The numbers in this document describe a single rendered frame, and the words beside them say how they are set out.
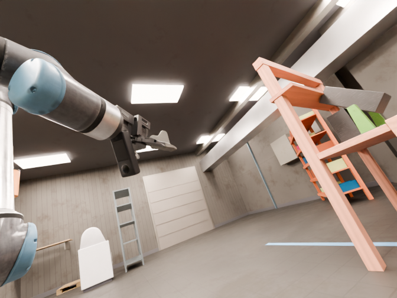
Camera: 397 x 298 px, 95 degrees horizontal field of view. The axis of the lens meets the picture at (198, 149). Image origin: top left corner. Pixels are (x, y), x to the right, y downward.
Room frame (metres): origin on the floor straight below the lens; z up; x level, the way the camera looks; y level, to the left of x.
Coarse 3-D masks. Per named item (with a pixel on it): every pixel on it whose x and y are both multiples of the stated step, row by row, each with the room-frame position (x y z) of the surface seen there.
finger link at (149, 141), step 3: (147, 138) 0.44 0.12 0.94; (150, 138) 0.45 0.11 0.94; (153, 138) 0.45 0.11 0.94; (141, 141) 0.43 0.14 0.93; (144, 141) 0.44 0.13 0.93; (147, 141) 0.44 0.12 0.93; (150, 141) 0.45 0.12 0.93; (153, 141) 0.45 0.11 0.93; (156, 141) 0.46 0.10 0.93; (159, 141) 0.47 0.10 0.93; (147, 144) 0.46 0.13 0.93; (150, 144) 0.46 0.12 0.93; (153, 144) 0.46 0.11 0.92; (156, 144) 0.46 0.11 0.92; (159, 144) 0.47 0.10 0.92; (162, 144) 0.48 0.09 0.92
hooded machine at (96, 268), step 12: (96, 228) 4.65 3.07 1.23; (84, 240) 4.49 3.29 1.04; (96, 240) 4.62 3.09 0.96; (84, 252) 4.45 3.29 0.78; (96, 252) 4.57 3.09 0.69; (108, 252) 4.70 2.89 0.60; (84, 264) 4.44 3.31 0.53; (96, 264) 4.56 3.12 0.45; (108, 264) 4.68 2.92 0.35; (84, 276) 4.43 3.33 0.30; (96, 276) 4.55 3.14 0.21; (108, 276) 4.67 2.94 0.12; (84, 288) 4.42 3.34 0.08
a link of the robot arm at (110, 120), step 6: (108, 102) 0.33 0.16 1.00; (108, 108) 0.32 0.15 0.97; (114, 108) 0.34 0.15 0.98; (108, 114) 0.32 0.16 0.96; (114, 114) 0.34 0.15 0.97; (120, 114) 0.35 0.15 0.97; (102, 120) 0.32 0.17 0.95; (108, 120) 0.33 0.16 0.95; (114, 120) 0.34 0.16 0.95; (96, 126) 0.38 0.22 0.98; (102, 126) 0.33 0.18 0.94; (108, 126) 0.34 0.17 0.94; (114, 126) 0.35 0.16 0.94; (90, 132) 0.33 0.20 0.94; (96, 132) 0.33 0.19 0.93; (102, 132) 0.34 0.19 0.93; (108, 132) 0.35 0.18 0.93; (96, 138) 0.36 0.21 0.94; (102, 138) 0.36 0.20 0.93
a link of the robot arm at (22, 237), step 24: (0, 96) 0.51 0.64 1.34; (0, 120) 0.50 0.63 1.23; (0, 144) 0.50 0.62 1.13; (0, 168) 0.49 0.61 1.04; (0, 192) 0.48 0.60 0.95; (0, 216) 0.47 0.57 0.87; (0, 240) 0.46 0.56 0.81; (24, 240) 0.50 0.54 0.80; (0, 264) 0.46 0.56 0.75; (24, 264) 0.51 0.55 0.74
